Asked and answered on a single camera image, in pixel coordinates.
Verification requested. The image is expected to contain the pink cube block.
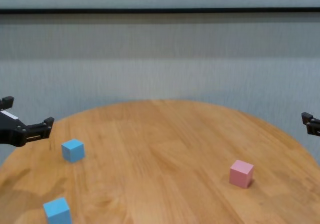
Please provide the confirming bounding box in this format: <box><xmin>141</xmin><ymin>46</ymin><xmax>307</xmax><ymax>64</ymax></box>
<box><xmin>229</xmin><ymin>159</ymin><xmax>255</xmax><ymax>189</ymax></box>

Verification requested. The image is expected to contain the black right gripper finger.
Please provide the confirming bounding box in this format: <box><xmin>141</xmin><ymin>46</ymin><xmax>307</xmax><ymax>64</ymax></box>
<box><xmin>301</xmin><ymin>111</ymin><xmax>320</xmax><ymax>137</ymax></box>

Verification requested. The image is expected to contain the black wall rail strip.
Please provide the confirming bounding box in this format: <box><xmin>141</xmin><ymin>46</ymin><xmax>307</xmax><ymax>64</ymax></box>
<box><xmin>0</xmin><ymin>7</ymin><xmax>320</xmax><ymax>15</ymax></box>

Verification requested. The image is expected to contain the blue cube block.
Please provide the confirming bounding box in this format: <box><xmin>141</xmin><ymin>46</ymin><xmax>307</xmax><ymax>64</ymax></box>
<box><xmin>42</xmin><ymin>197</ymin><xmax>73</xmax><ymax>224</ymax></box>
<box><xmin>61</xmin><ymin>138</ymin><xmax>86</xmax><ymax>163</ymax></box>

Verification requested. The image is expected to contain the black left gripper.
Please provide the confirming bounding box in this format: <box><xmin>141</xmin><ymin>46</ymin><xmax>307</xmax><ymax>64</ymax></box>
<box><xmin>0</xmin><ymin>96</ymin><xmax>55</xmax><ymax>148</ymax></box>

